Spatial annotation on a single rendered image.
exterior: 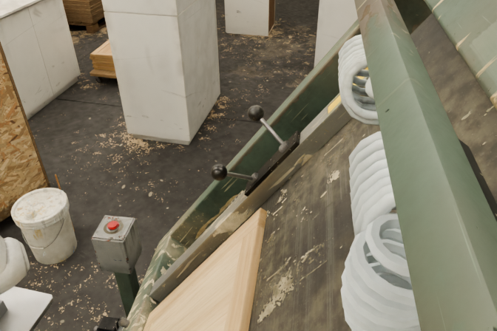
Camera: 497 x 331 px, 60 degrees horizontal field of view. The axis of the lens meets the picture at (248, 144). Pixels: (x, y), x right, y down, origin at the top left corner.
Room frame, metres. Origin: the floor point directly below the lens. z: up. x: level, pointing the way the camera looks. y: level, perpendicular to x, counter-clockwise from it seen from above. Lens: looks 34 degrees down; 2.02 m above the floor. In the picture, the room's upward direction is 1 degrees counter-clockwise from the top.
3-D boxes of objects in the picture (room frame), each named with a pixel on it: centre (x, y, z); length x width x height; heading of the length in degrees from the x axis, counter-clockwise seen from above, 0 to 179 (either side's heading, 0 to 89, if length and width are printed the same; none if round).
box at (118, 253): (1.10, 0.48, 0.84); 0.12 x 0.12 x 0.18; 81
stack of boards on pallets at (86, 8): (6.96, 2.23, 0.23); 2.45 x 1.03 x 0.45; 166
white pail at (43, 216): (1.86, 1.19, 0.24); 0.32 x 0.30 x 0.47; 166
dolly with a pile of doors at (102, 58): (4.36, 1.33, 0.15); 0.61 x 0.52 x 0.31; 166
